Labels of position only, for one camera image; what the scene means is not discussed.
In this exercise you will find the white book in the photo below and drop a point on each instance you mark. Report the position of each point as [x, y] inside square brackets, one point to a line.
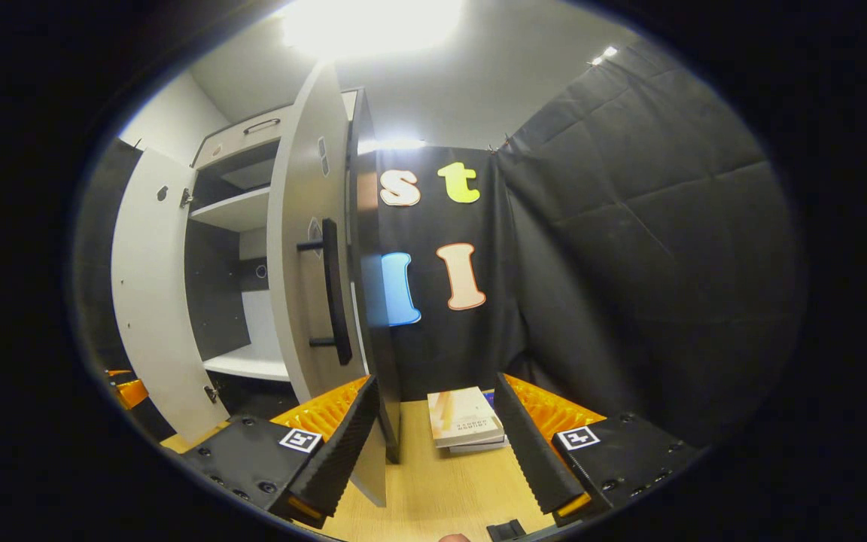
[482, 448]

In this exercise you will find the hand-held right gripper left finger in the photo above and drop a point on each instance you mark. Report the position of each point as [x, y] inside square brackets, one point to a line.
[343, 444]

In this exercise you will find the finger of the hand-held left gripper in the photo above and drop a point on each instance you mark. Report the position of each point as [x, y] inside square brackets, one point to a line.
[134, 393]
[119, 372]

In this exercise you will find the beige cover book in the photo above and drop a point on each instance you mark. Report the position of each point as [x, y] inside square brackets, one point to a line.
[463, 418]

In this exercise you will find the grey cabinet door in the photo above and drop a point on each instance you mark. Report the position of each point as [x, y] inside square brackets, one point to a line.
[155, 301]
[298, 188]

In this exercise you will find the ceiling light strip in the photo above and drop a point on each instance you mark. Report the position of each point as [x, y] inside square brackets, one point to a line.
[392, 144]

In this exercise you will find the large ceiling light panel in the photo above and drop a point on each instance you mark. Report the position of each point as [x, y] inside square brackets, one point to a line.
[369, 26]

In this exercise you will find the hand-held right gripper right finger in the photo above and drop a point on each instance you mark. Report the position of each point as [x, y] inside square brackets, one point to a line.
[527, 444]

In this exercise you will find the grey cabinet with shelves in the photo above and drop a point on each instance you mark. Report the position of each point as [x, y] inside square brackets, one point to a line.
[215, 293]

